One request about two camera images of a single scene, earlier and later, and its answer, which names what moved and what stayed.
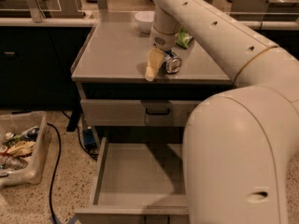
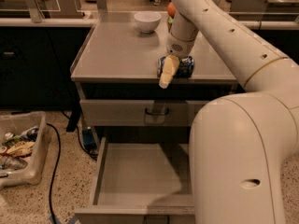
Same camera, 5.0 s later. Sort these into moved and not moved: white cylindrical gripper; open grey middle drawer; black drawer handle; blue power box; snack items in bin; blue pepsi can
Moved: blue pepsi can; white cylindrical gripper
Not moved: blue power box; snack items in bin; black drawer handle; open grey middle drawer
